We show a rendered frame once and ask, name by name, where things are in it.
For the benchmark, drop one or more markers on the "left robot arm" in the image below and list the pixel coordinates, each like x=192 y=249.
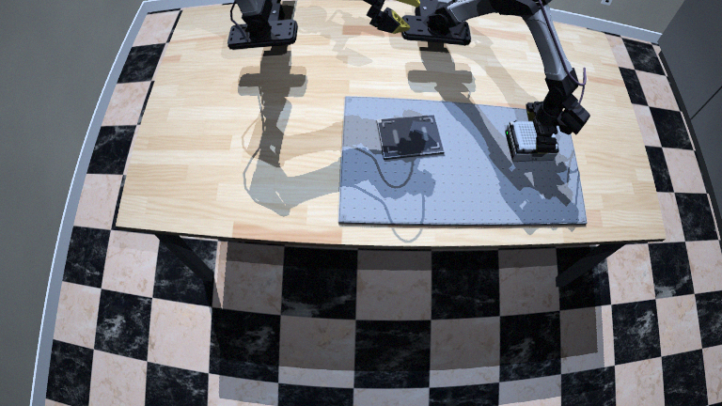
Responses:
x=540 y=24

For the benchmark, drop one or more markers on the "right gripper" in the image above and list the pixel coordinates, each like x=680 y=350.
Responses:
x=388 y=20

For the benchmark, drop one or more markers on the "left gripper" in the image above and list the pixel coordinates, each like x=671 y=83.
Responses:
x=544 y=126

